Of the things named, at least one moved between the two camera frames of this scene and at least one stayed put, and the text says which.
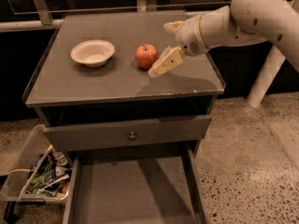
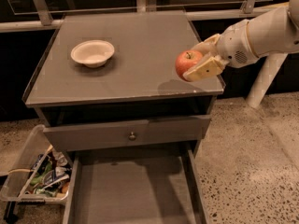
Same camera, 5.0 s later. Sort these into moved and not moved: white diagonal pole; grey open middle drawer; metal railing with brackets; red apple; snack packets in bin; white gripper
Moved: white gripper; red apple
Not moved: metal railing with brackets; white diagonal pole; snack packets in bin; grey open middle drawer
